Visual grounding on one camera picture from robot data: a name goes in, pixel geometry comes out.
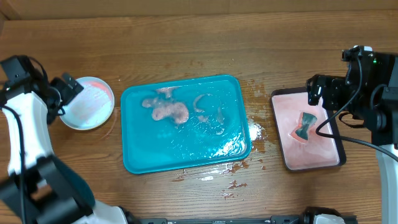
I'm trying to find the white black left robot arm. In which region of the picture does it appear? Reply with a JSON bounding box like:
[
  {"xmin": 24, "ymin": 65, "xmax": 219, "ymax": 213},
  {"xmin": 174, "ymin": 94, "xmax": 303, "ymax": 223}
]
[{"xmin": 1, "ymin": 55, "xmax": 137, "ymax": 224}]

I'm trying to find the pink green scrub sponge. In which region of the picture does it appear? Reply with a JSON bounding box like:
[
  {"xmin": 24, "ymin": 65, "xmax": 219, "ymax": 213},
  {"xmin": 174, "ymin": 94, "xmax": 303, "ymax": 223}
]
[{"xmin": 290, "ymin": 112, "xmax": 317, "ymax": 143}]

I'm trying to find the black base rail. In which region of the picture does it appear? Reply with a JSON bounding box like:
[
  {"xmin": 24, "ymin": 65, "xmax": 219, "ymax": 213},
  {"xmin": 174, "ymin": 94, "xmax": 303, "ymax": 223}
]
[{"xmin": 139, "ymin": 215, "xmax": 302, "ymax": 224}]

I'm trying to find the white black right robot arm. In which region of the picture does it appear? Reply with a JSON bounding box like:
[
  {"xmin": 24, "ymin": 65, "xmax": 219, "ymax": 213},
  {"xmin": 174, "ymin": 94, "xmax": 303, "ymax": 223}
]
[{"xmin": 306, "ymin": 45, "xmax": 397, "ymax": 224}]

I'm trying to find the light blue plate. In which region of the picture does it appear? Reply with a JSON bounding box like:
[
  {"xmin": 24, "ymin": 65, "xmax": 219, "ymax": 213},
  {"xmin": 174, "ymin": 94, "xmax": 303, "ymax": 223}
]
[{"xmin": 60, "ymin": 77, "xmax": 115, "ymax": 131}]

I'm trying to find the teal plastic tray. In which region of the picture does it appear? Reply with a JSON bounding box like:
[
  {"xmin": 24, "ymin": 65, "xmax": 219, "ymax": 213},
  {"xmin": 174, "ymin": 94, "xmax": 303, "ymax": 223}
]
[{"xmin": 120, "ymin": 75, "xmax": 251, "ymax": 174}]

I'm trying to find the black rectangular water tray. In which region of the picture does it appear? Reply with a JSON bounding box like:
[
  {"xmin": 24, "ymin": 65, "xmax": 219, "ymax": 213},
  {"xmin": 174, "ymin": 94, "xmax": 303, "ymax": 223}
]
[{"xmin": 271, "ymin": 87, "xmax": 346, "ymax": 172}]

